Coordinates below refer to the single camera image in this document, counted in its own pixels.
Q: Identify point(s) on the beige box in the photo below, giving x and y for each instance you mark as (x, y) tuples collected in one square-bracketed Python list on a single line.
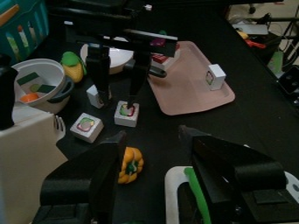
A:
[(26, 163)]

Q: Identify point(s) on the orange toy carrot piece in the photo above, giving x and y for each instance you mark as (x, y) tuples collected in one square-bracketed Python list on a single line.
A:
[(29, 97)]

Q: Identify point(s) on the yellow toy bell pepper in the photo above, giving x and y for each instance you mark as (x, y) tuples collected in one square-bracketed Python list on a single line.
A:
[(131, 164)]

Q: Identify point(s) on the white toy sushi piece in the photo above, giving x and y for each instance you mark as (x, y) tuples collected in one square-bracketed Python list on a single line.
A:
[(216, 76), (91, 97), (85, 127), (125, 118)]

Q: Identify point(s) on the teal plastic basket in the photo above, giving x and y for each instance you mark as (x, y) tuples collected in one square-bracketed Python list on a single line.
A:
[(22, 32)]

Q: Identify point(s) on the green toy vegetable piece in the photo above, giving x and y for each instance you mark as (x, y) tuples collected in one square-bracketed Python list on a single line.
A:
[(42, 88)]

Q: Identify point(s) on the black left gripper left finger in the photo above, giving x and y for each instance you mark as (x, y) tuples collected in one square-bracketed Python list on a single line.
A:
[(77, 180)]

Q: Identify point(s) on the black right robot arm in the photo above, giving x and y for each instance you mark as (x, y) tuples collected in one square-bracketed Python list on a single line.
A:
[(93, 10)]

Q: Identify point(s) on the black device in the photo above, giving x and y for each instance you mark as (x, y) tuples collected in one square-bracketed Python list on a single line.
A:
[(289, 80)]

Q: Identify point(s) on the red tool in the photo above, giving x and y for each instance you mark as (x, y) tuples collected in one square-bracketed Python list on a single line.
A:
[(255, 44)]

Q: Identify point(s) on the white round bowl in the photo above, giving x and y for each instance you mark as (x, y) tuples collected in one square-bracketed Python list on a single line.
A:
[(119, 59)]

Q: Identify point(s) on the green toy vegetable stalk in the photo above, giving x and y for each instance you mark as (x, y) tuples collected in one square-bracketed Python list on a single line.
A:
[(196, 189)]

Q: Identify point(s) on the purple toy eggplant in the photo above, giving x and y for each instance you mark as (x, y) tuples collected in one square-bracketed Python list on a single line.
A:
[(157, 41)]

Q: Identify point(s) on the grey box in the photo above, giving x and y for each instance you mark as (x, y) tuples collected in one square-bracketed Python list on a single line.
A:
[(252, 28)]

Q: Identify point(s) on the white toy pot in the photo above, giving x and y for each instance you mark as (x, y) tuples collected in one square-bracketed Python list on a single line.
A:
[(48, 74)]

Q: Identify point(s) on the white plastic fork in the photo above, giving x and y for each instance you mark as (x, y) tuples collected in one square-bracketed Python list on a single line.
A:
[(58, 127)]

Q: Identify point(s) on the red and white toy box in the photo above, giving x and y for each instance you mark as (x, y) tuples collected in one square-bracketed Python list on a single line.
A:
[(165, 59)]

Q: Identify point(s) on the pink plastic tray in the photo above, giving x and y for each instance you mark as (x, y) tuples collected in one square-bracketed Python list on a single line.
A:
[(183, 90)]

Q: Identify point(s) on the green bag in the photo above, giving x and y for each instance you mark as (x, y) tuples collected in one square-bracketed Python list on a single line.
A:
[(276, 62)]

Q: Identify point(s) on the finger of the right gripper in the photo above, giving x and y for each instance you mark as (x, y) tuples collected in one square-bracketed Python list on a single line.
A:
[(97, 70), (139, 73)]

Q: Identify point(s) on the black bottle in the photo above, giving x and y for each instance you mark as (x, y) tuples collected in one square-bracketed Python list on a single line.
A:
[(6, 93)]

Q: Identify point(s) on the dark green toy slice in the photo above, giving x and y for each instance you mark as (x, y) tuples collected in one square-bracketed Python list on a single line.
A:
[(26, 78)]

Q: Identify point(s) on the toy corn cob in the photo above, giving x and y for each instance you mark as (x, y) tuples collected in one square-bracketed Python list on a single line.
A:
[(72, 67)]

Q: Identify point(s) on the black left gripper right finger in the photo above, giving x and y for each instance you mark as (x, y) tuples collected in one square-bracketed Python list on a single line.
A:
[(240, 178)]

